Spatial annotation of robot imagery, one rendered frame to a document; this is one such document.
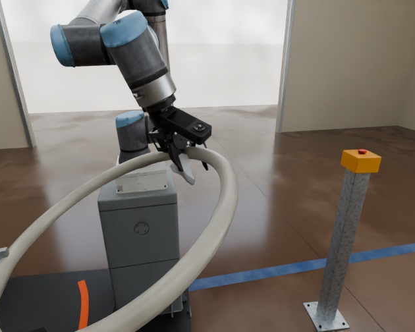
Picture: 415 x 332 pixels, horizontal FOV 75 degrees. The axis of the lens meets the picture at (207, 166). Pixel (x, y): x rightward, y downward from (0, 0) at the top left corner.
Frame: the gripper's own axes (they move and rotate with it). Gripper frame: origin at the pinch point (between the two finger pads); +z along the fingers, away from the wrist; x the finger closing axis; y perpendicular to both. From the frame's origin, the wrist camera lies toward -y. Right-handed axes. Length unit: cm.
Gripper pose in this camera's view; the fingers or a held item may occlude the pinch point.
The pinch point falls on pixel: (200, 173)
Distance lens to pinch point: 66.6
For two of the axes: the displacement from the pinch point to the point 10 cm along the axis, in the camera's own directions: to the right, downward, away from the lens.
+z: 3.7, 8.1, 4.6
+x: -5.9, 5.9, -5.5
